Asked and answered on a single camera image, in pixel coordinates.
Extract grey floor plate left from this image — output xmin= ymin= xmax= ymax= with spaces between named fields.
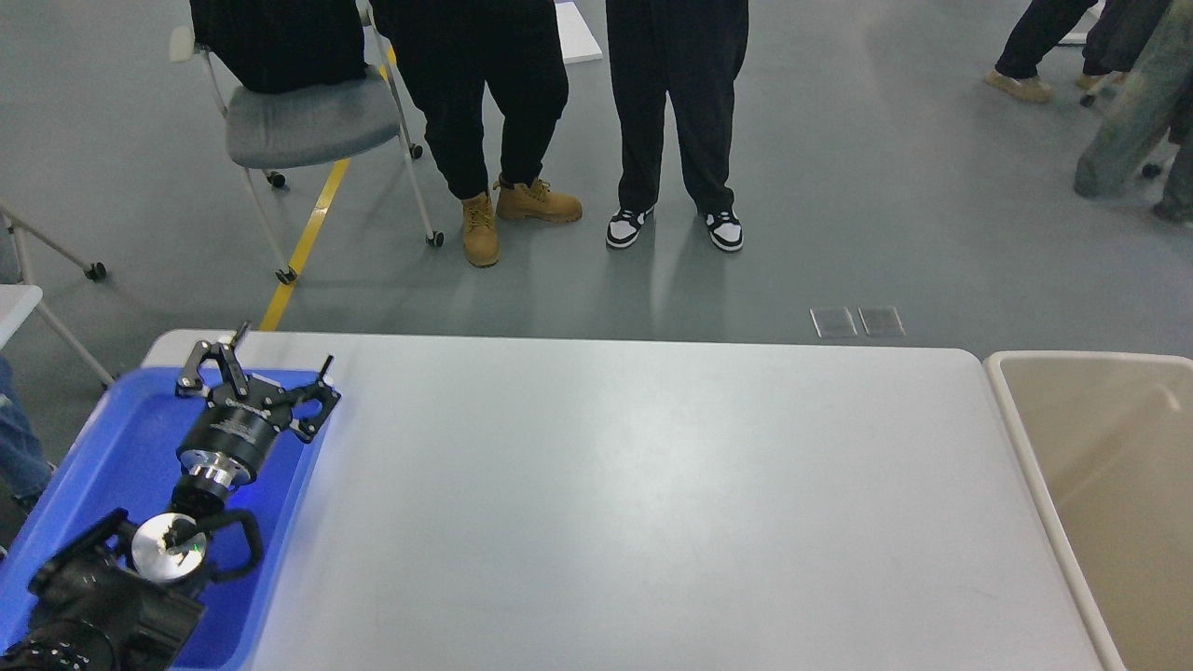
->
xmin=810 ymin=308 xmax=859 ymax=339

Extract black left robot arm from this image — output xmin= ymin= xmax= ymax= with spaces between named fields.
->
xmin=4 ymin=330 xmax=340 ymax=670

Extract black jacket on chair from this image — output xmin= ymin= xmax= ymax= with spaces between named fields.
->
xmin=190 ymin=1 xmax=367 ymax=94

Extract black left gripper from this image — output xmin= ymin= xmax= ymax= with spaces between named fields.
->
xmin=175 ymin=322 xmax=342 ymax=487

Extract grey seat rolling chair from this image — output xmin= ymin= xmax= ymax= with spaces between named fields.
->
xmin=169 ymin=0 xmax=446 ymax=284

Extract person in background right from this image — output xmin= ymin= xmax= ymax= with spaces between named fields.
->
xmin=983 ymin=1 xmax=1118 ymax=103

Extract grey floor plate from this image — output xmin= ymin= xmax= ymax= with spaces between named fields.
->
xmin=810 ymin=308 xmax=859 ymax=339
xmin=859 ymin=306 xmax=905 ymax=338

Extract person in grey-green trousers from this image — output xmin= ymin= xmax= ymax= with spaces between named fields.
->
xmin=1073 ymin=1 xmax=1192 ymax=226

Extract beige plastic bin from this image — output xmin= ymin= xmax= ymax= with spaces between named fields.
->
xmin=985 ymin=349 xmax=1192 ymax=670

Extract person with tan boots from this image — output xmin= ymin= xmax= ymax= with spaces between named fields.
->
xmin=372 ymin=1 xmax=583 ymax=267

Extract white folding table left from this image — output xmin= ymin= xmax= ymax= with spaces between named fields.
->
xmin=0 ymin=205 xmax=117 ymax=390

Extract white board on floor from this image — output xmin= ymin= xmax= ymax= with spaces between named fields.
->
xmin=555 ymin=1 xmax=602 ymax=64

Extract person with grey sneaker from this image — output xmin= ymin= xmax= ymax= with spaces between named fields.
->
xmin=1 ymin=358 xmax=57 ymax=517

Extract grey floor plate right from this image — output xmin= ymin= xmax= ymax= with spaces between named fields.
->
xmin=859 ymin=306 xmax=905 ymax=338

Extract person with black white sneakers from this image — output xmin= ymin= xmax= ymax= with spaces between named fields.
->
xmin=605 ymin=1 xmax=750 ymax=253

